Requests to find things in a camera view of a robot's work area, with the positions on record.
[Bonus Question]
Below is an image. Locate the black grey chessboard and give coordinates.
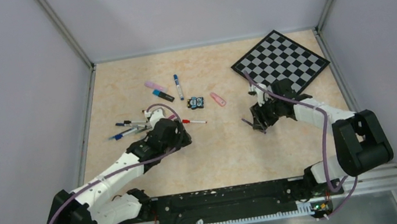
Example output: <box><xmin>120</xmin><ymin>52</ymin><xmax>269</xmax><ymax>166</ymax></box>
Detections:
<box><xmin>231</xmin><ymin>30</ymin><xmax>330</xmax><ymax>94</ymax></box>

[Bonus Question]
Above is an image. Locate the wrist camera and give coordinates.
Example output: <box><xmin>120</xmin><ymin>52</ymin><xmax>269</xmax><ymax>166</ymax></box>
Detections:
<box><xmin>248</xmin><ymin>83</ymin><xmax>270</xmax><ymax>107</ymax></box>
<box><xmin>143</xmin><ymin>107</ymin><xmax>165</xmax><ymax>125</ymax></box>

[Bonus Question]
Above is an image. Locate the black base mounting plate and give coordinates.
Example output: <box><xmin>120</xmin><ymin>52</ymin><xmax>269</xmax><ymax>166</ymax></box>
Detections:
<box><xmin>114</xmin><ymin>171</ymin><xmax>347</xmax><ymax>224</ymax></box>

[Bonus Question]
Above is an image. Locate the red cap white marker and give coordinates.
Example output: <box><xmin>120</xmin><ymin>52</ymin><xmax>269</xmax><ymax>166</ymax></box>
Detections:
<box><xmin>182</xmin><ymin>119</ymin><xmax>208</xmax><ymax>124</ymax></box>

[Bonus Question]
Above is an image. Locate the blue cap pen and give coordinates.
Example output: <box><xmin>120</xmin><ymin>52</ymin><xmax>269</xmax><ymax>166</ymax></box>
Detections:
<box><xmin>108</xmin><ymin>127</ymin><xmax>138</xmax><ymax>140</ymax></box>

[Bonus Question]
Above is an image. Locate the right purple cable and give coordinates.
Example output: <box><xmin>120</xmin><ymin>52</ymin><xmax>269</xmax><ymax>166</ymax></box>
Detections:
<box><xmin>243</xmin><ymin>57</ymin><xmax>364</xmax><ymax>224</ymax></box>

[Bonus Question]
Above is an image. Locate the blue owl eraser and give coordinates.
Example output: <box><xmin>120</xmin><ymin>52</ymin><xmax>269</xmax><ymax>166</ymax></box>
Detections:
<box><xmin>187</xmin><ymin>97</ymin><xmax>204</xmax><ymax>110</ymax></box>

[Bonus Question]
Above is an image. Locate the pink highlighter pen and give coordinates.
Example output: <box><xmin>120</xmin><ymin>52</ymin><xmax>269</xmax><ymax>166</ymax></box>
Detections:
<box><xmin>210</xmin><ymin>92</ymin><xmax>226</xmax><ymax>107</ymax></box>

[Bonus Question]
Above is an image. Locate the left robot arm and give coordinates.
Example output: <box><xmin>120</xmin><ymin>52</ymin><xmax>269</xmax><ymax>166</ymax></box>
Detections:
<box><xmin>46</xmin><ymin>118</ymin><xmax>192</xmax><ymax>224</ymax></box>

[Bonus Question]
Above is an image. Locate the black cap white marker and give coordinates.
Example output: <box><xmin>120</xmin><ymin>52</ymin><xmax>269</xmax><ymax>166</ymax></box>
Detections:
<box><xmin>123</xmin><ymin>120</ymin><xmax>148</xmax><ymax>125</ymax></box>

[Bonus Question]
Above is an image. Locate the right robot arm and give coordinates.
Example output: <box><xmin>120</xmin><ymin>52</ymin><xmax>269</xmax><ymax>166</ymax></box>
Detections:
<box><xmin>248</xmin><ymin>79</ymin><xmax>394</xmax><ymax>197</ymax></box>

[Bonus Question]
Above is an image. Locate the light pink highlighter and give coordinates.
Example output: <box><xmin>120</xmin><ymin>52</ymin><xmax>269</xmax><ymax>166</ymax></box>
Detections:
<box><xmin>144</xmin><ymin>81</ymin><xmax>167</xmax><ymax>92</ymax></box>

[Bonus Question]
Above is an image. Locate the purple pen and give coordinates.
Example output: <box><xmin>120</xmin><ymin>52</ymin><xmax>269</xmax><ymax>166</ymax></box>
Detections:
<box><xmin>241</xmin><ymin>118</ymin><xmax>266</xmax><ymax>134</ymax></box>

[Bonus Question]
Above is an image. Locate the blue cap whiteboard marker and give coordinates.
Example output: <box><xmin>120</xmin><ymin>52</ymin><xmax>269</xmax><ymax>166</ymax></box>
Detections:
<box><xmin>174</xmin><ymin>74</ymin><xmax>185</xmax><ymax>101</ymax></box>

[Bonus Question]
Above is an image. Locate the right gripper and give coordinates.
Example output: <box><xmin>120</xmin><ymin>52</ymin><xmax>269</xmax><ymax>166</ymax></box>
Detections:
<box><xmin>249</xmin><ymin>93</ymin><xmax>286</xmax><ymax>132</ymax></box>

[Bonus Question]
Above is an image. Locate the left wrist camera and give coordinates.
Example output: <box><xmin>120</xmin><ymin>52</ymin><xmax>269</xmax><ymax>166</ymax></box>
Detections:
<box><xmin>143</xmin><ymin>107</ymin><xmax>165</xmax><ymax>125</ymax></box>

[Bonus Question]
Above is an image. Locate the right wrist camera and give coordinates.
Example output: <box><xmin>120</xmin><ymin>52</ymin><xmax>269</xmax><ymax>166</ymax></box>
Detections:
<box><xmin>248</xmin><ymin>83</ymin><xmax>270</xmax><ymax>107</ymax></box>

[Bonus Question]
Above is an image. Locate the blue black highlighter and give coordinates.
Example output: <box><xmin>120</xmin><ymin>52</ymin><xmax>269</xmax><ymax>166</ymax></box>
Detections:
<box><xmin>153</xmin><ymin>89</ymin><xmax>175</xmax><ymax>102</ymax></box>

